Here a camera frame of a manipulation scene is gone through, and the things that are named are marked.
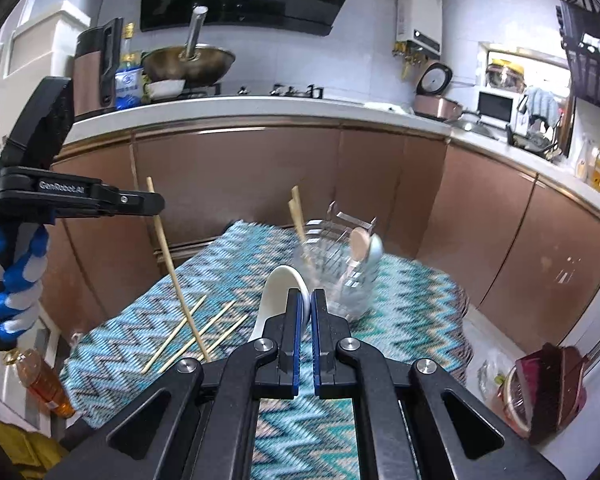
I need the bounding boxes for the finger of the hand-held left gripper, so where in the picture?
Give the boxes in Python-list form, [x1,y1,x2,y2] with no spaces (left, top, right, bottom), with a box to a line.
[97,186,167,218]

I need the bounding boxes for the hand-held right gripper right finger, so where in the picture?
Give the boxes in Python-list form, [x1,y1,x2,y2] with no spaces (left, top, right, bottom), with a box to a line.
[310,287,566,480]

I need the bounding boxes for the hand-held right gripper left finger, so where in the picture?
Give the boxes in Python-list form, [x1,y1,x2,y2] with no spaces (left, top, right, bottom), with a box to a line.
[45,287,311,480]

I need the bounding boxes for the white ceramic spoon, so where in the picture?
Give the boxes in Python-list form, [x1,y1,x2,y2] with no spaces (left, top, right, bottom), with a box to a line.
[250,266,312,343]

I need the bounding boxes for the wire utensil holder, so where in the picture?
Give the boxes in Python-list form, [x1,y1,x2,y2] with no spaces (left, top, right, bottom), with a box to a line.
[292,201,386,321]

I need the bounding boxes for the wooden chopstick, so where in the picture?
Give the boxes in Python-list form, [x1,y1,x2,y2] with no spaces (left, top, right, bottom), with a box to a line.
[197,315,248,361]
[146,176,211,362]
[142,295,207,375]
[159,301,236,373]
[287,199,311,261]
[290,185,313,266]

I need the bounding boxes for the pale blue ceramic spoon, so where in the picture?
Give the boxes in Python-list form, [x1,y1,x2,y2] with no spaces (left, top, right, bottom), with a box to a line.
[360,235,385,286]

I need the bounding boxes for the pink ceramic spoon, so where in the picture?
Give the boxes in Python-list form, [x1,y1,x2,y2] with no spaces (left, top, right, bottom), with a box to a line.
[347,227,372,281]

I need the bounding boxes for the person's left hand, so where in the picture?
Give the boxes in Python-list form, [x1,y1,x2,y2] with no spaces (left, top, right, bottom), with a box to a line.
[0,217,50,353]

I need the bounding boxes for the rose gold electric kettle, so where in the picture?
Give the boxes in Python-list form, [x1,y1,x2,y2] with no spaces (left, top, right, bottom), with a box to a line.
[74,17,125,117]

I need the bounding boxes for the white storage cabinet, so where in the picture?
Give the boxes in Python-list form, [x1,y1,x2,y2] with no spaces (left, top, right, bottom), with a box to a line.
[0,2,91,171]

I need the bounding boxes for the zigzag patterned tablecloth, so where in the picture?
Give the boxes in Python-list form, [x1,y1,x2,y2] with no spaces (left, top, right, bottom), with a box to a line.
[60,220,473,480]

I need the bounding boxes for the blue label bottle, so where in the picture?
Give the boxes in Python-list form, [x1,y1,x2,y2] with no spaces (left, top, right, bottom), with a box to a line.
[114,50,143,110]

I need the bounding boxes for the white bowl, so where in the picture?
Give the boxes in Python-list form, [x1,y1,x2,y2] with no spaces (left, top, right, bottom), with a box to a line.
[145,79,186,100]

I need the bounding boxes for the tall clear bottle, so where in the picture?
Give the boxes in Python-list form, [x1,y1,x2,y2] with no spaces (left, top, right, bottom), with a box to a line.
[120,22,137,68]

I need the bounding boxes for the steel wok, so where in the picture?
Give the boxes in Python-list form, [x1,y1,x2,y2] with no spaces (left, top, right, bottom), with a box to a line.
[142,6,236,87]

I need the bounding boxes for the white plastic bag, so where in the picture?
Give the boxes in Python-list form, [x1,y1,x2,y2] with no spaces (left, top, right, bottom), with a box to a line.
[475,355,511,401]

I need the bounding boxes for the gas stove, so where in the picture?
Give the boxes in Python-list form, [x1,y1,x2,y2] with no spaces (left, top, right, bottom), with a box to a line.
[185,82,326,101]

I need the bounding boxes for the orange liquid bottle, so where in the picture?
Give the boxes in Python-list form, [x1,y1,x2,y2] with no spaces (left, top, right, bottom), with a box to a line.
[15,349,77,418]

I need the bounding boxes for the pink basin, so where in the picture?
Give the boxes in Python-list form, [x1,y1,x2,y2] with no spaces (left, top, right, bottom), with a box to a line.
[497,365,536,441]

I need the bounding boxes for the dark red dustpan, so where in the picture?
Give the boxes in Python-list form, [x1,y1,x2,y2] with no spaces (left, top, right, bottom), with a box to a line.
[515,342,588,443]

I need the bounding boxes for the copper rice cooker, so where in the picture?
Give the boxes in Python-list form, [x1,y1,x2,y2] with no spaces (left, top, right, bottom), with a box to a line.
[412,60,463,121]

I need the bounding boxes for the steel pan lid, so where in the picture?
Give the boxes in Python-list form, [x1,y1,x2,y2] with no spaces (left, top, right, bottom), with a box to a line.
[452,112,501,140]

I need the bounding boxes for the yellow cloth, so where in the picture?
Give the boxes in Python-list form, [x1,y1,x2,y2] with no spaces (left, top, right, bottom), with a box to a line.
[0,410,66,480]

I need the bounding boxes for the yellow gas pipes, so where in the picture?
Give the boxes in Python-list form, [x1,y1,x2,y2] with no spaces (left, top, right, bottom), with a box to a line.
[392,42,428,81]

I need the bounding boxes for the dark pan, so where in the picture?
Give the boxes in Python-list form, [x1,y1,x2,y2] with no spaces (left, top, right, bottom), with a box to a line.
[512,130,563,158]

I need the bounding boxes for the white microwave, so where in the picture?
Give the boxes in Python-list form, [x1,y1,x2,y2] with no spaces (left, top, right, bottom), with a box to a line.
[476,86,516,128]

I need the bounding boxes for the clear spray bottle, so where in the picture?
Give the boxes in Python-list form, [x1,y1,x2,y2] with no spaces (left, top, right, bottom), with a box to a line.
[575,132,598,181]

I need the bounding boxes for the steel pot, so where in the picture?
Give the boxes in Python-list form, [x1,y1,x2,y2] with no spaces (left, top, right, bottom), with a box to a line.
[486,59,526,92]

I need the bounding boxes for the grey blue towel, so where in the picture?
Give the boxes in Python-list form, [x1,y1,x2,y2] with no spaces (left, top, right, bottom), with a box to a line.
[522,87,561,126]

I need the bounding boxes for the white water heater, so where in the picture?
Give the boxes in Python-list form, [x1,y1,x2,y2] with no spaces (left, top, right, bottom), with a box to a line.
[395,0,443,56]

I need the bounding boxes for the black wall rack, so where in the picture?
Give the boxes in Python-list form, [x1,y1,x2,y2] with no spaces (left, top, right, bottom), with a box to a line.
[547,0,600,111]

